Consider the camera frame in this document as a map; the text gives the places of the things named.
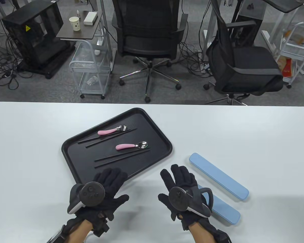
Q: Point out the brown side table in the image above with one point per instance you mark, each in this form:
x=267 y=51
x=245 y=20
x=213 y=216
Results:
x=73 y=34

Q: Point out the person's left hand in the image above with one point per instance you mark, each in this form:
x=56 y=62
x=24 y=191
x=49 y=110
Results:
x=111 y=179

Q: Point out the black computer tower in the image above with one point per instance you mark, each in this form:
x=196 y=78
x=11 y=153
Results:
x=253 y=33

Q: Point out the white rectangular box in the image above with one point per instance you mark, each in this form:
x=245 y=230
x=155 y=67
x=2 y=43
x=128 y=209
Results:
x=90 y=18

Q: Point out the black round hand controller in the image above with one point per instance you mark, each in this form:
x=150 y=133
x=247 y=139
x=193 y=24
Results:
x=92 y=194
x=180 y=198

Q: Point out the dark grey desk top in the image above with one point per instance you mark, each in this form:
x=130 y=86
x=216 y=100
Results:
x=286 y=6

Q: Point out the person's right hand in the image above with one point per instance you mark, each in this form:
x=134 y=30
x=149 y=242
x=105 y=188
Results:
x=182 y=177

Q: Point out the red and orange bag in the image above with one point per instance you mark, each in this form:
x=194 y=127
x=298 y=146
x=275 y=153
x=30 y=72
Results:
x=286 y=68

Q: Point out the clear plastic bag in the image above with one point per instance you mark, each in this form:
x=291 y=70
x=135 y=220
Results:
x=92 y=81

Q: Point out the black plastic tray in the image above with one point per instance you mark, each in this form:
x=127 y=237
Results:
x=154 y=136

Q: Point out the blue lidded lunch box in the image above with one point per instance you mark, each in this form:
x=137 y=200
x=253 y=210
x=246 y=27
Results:
x=217 y=177
x=225 y=211

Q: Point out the white desk leg frame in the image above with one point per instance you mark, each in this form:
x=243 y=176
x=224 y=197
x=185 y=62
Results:
x=267 y=38
x=104 y=22
x=209 y=38

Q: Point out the black glove sensor box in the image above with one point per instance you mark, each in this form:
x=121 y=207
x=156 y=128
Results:
x=100 y=229

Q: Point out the white paper cup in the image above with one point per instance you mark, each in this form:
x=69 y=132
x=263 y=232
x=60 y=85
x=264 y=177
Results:
x=74 y=24

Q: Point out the black wrist sensor module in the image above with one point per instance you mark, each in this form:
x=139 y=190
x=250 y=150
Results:
x=57 y=236
x=221 y=238

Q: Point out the person's right forearm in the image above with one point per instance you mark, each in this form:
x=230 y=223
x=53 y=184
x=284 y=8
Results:
x=202 y=234

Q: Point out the black mesh office chair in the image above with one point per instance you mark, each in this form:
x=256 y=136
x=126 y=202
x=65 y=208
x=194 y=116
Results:
x=149 y=43
x=250 y=63

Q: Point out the white power strip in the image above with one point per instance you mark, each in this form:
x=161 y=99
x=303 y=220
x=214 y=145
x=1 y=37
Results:
x=200 y=57

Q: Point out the black computer case on cart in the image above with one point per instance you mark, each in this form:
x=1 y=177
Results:
x=38 y=38

